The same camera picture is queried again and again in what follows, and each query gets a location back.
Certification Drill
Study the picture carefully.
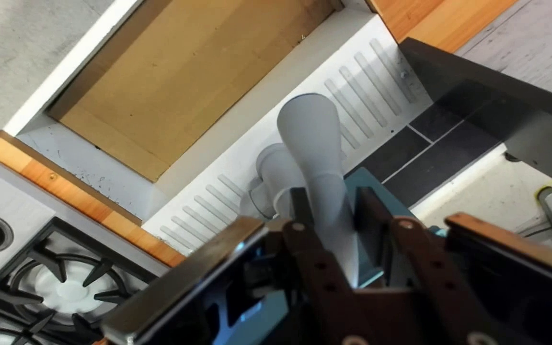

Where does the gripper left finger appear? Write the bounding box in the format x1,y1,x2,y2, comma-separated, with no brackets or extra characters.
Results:
281,186,380,345

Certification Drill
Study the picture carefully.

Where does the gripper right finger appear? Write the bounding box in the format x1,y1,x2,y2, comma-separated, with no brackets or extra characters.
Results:
359,186,484,345

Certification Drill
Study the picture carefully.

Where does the blue plastic bin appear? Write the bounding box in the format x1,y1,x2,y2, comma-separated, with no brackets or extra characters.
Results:
212,166,447,345

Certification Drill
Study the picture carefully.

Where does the white toy sink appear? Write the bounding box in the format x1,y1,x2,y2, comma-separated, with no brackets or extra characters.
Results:
5,0,436,257

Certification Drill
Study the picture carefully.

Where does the wooden stove base board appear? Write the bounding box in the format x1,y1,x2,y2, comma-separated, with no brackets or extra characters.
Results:
0,130,189,270

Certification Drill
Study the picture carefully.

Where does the toy gas stove top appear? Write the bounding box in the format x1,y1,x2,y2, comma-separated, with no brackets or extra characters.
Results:
0,161,173,345

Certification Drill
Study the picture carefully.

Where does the wooden butcher block countertop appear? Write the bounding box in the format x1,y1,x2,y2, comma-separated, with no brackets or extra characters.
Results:
365,0,522,53

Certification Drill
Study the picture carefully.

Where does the grey wood plank backsplash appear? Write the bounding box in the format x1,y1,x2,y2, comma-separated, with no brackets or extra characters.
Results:
457,0,552,107

